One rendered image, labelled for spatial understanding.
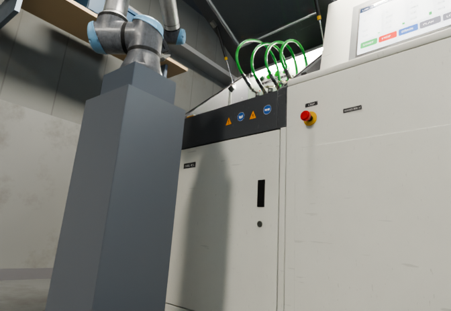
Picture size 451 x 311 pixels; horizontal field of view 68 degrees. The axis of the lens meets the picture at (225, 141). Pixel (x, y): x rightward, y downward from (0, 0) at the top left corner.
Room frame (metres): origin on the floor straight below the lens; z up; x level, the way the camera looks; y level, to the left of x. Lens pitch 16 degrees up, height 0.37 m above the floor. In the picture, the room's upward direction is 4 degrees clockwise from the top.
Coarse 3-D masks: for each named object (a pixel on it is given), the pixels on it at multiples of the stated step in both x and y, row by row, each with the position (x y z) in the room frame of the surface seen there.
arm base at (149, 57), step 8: (128, 48) 1.05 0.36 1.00; (136, 48) 1.02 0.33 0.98; (144, 48) 1.02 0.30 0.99; (152, 48) 1.04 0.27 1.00; (128, 56) 1.02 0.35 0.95; (136, 56) 1.01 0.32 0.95; (144, 56) 1.02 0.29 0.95; (152, 56) 1.03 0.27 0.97; (144, 64) 1.01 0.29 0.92; (152, 64) 1.02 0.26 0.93; (160, 72) 1.06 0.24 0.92
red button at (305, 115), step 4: (304, 112) 1.07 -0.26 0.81; (308, 112) 1.06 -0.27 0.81; (312, 112) 1.09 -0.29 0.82; (300, 116) 1.08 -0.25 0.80; (304, 116) 1.07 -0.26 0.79; (308, 116) 1.06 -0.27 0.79; (312, 116) 1.09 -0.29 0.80; (316, 116) 1.08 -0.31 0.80; (304, 120) 1.07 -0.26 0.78; (308, 120) 1.09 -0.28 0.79; (312, 120) 1.09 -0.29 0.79; (308, 124) 1.10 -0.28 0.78; (312, 124) 1.09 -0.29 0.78
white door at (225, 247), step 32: (192, 160) 1.53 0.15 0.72; (224, 160) 1.38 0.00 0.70; (256, 160) 1.26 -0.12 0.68; (192, 192) 1.51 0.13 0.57; (224, 192) 1.37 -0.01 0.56; (256, 192) 1.25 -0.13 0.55; (192, 224) 1.50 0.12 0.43; (224, 224) 1.36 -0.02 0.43; (256, 224) 1.25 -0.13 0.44; (192, 256) 1.49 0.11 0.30; (224, 256) 1.36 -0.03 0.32; (256, 256) 1.25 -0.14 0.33; (192, 288) 1.47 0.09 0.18; (224, 288) 1.35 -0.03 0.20; (256, 288) 1.24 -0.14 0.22
